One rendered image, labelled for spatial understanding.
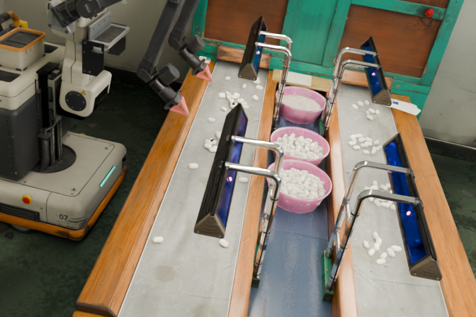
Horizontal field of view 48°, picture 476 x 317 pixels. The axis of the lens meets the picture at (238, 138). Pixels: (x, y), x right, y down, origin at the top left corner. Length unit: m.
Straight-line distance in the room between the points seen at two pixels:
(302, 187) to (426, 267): 0.83
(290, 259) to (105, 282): 0.65
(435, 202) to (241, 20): 1.40
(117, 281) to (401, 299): 0.88
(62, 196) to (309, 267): 1.32
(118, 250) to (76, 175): 1.16
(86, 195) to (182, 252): 1.05
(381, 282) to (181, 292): 0.66
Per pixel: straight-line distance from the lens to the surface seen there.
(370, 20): 2.95
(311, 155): 2.35
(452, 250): 2.07
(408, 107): 2.98
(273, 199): 1.56
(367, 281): 1.84
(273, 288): 1.80
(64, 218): 2.72
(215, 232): 1.37
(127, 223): 1.81
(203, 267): 1.73
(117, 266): 1.68
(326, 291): 1.79
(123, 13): 4.14
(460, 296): 1.91
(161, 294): 1.64
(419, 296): 1.88
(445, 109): 4.12
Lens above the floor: 1.97
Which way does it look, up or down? 31 degrees down
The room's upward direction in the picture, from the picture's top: 10 degrees clockwise
